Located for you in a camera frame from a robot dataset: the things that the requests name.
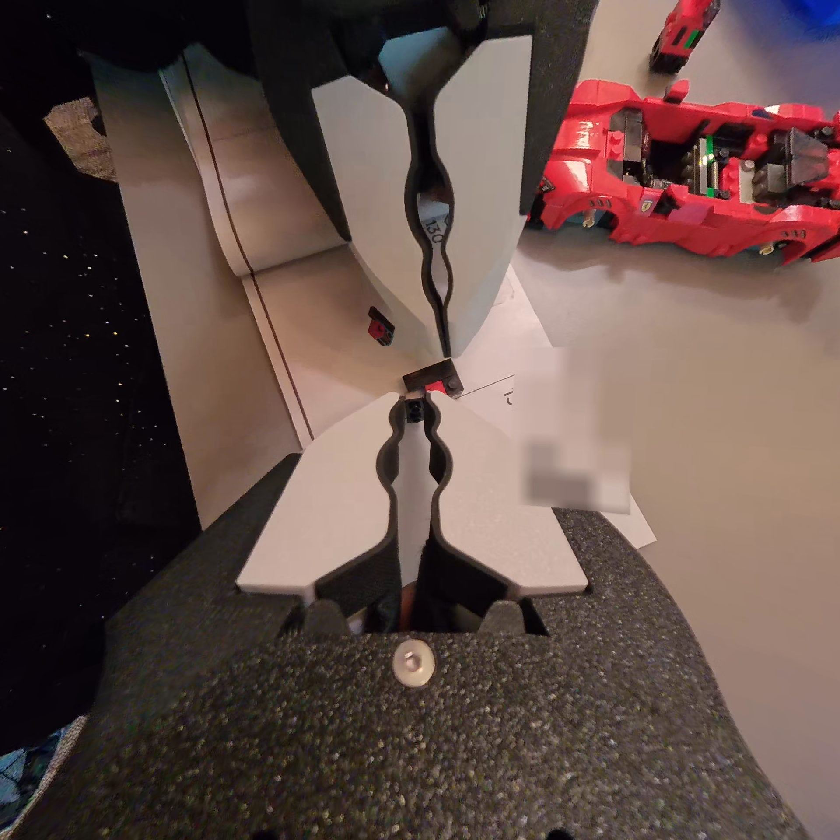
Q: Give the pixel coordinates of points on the blue patterned cloth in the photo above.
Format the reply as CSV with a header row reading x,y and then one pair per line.
x,y
33,774

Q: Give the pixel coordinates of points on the white instruction booklet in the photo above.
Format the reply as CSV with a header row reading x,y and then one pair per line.
x,y
315,308

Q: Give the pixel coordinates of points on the small red lego car section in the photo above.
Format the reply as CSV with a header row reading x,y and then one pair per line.
x,y
682,33

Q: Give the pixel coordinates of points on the blue plastic object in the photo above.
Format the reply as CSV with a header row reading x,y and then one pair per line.
x,y
820,10

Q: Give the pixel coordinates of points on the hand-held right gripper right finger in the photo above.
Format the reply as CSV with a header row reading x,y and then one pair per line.
x,y
492,525

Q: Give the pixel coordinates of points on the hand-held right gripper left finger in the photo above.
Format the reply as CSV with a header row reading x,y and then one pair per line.
x,y
328,512

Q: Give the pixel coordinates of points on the tiny black lego piece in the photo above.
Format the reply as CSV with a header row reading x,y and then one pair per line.
x,y
415,410

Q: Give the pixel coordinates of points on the red lego car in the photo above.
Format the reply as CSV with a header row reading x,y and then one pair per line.
x,y
676,197

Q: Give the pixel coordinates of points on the tan woven fabric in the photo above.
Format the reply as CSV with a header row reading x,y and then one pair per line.
x,y
82,141

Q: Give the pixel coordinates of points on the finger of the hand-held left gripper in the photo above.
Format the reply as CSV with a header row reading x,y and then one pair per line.
x,y
367,184
489,164

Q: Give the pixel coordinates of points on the small black and red lego assembly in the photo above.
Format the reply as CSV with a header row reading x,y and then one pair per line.
x,y
430,379

